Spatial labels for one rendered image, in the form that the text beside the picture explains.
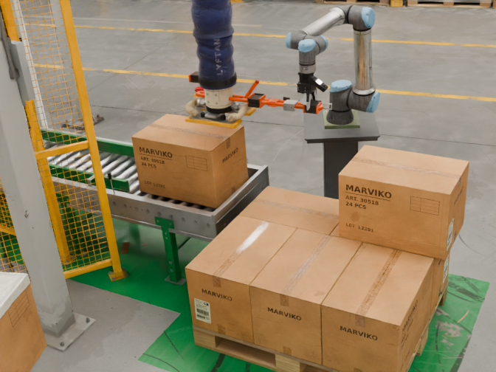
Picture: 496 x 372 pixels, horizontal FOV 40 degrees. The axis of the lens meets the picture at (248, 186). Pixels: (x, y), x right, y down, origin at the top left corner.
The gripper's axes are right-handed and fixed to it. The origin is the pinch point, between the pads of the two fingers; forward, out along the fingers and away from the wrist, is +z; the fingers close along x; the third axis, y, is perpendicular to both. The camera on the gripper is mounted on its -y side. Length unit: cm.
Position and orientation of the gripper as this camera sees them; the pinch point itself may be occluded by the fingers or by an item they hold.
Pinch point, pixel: (311, 105)
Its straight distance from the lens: 384.2
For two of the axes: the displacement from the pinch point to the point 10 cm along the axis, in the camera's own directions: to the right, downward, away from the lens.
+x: -4.6, 4.5, -7.7
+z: 0.7, 8.8, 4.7
